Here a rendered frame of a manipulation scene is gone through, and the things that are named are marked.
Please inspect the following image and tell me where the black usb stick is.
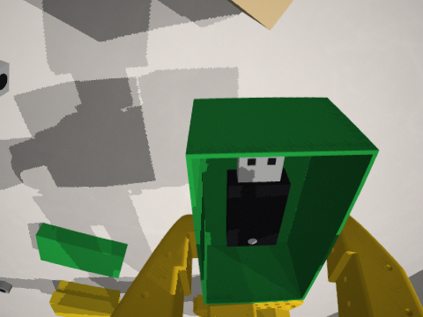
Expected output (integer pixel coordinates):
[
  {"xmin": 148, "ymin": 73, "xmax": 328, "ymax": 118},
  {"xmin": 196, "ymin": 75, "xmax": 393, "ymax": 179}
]
[{"xmin": 226, "ymin": 157, "xmax": 291, "ymax": 247}]

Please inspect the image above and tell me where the grey hex nut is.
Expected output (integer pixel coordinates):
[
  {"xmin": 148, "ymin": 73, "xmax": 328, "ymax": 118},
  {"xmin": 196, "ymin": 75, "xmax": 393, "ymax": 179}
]
[{"xmin": 0, "ymin": 281, "xmax": 12, "ymax": 294}]

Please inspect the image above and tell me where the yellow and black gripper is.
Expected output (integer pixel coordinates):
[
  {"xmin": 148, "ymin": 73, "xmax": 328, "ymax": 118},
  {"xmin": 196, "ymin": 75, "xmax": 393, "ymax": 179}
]
[{"xmin": 110, "ymin": 214, "xmax": 423, "ymax": 317}]

